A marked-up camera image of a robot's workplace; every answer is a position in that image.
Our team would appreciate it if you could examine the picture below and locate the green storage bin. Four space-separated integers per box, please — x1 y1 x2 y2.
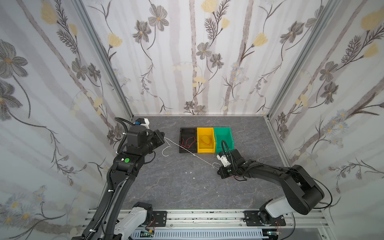
214 127 235 153

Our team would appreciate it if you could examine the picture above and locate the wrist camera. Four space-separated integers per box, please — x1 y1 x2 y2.
135 118 150 129
217 154 231 167

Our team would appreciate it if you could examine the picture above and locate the black storage bin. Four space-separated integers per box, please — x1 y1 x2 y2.
179 128 198 154

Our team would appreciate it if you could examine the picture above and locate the white cable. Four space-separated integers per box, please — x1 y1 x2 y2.
161 137 221 169

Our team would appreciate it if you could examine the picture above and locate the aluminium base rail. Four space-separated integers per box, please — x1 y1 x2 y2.
149 209 330 231

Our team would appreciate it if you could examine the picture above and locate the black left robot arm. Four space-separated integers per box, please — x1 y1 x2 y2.
75 117 165 240

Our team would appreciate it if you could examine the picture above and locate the yellow storage bin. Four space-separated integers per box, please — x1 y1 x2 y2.
197 128 216 154

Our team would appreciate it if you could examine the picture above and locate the red cable in black bin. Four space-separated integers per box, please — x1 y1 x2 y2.
180 136 196 150

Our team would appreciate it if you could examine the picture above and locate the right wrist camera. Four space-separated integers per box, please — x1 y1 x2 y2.
217 154 231 167

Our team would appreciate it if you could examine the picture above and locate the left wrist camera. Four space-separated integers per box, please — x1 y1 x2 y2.
135 118 150 129

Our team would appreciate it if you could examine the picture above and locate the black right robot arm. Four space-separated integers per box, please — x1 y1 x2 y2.
218 141 325 226

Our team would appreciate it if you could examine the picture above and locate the white slotted cable duct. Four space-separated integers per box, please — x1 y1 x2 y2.
131 229 269 240

